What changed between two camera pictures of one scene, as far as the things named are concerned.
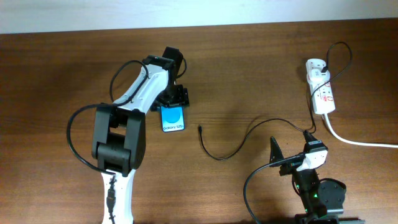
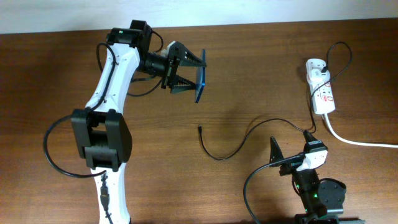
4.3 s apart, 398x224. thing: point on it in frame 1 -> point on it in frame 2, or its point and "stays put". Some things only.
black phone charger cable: (306, 131) stays put
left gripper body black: (172, 94) -> (170, 70)
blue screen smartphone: (172, 118) -> (201, 78)
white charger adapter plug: (316, 76) stays put
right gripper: (289, 166) stays put
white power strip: (322, 93) stays put
